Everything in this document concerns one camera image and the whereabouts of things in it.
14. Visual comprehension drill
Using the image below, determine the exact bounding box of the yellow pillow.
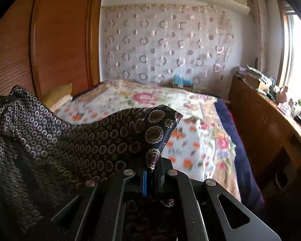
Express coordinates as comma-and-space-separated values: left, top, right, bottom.
44, 82, 73, 106

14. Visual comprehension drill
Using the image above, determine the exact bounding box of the dark circle-patterned shirt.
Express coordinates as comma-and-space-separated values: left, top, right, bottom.
0, 85, 183, 241

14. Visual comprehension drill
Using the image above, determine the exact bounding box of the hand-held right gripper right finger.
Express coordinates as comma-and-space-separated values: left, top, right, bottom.
147, 158, 281, 241

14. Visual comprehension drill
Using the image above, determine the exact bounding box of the navy blue blanket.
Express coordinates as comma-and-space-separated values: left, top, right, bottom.
214, 99, 266, 211

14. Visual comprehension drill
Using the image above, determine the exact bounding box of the brown wooden wardrobe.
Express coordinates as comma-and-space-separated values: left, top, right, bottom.
0, 0, 102, 106

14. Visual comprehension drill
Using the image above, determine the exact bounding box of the pink bottle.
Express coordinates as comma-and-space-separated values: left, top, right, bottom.
277, 86, 289, 103

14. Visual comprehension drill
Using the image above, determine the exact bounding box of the pink tissue pack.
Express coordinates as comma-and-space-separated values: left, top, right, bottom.
278, 102, 291, 116

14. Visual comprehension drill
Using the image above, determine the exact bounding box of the sheer circle-patterned curtain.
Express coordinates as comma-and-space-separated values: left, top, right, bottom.
100, 3, 235, 93

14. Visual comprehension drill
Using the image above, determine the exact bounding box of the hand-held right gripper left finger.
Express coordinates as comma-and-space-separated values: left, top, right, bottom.
44, 168, 148, 241

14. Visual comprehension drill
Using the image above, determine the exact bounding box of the floral quilt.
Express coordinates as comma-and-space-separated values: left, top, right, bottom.
54, 79, 241, 201

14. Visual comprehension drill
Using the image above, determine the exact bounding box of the stack of books and papers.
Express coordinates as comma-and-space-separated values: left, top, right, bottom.
234, 65, 275, 91

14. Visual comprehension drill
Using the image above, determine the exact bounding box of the long wooden cabinet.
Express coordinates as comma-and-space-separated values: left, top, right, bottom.
228, 77, 301, 194

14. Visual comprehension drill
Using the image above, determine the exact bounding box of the tied floral window curtain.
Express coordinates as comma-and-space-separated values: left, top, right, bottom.
252, 0, 269, 71

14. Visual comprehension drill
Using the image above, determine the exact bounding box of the blue tissue box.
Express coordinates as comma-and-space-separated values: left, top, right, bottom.
172, 74, 194, 92

